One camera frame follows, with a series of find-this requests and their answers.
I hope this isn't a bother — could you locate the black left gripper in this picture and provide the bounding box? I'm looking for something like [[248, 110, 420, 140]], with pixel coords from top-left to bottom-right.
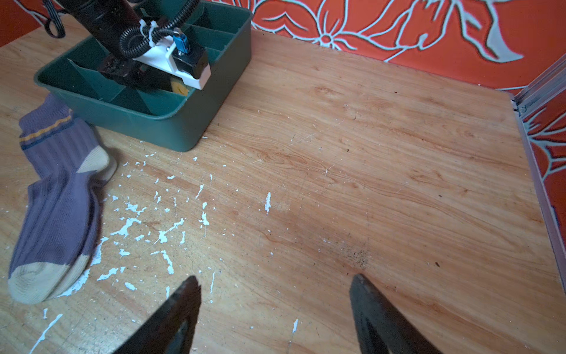
[[59, 1, 177, 91]]

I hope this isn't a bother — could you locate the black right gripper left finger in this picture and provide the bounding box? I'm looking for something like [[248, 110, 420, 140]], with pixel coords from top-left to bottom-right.
[[115, 275, 201, 353]]

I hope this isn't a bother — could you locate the aluminium frame post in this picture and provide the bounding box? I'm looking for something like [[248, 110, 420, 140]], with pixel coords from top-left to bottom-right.
[[513, 54, 566, 118]]

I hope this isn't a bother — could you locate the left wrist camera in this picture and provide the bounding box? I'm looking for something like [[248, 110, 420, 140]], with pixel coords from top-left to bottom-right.
[[135, 36, 212, 90]]

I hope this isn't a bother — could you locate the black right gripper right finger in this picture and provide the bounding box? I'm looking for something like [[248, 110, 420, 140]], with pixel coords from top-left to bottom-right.
[[349, 274, 440, 353]]

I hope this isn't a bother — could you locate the green striped sock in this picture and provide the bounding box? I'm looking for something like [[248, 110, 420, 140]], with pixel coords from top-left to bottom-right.
[[170, 78, 190, 97]]

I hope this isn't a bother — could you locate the purple sock beige toe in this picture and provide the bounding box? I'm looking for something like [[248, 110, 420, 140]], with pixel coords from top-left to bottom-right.
[[7, 94, 117, 305]]

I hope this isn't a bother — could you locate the green plastic divider tray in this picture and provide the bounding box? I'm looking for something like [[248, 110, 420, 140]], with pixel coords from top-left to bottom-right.
[[34, 1, 253, 152]]

